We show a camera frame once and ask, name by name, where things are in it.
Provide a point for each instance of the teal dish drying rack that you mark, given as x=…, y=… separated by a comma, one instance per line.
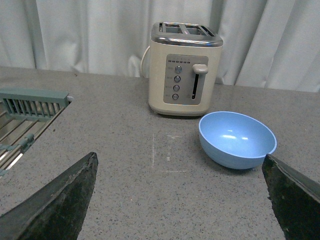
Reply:
x=25, y=114

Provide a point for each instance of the white curtain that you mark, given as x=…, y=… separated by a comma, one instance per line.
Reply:
x=266, y=43

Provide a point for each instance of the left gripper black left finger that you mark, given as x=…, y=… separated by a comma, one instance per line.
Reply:
x=56, y=211

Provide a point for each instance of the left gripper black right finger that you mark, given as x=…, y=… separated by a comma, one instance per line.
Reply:
x=295, y=200

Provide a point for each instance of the blue bowl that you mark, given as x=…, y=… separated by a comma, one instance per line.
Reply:
x=235, y=140

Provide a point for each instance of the cream two-slot toaster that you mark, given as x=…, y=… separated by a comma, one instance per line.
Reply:
x=183, y=64

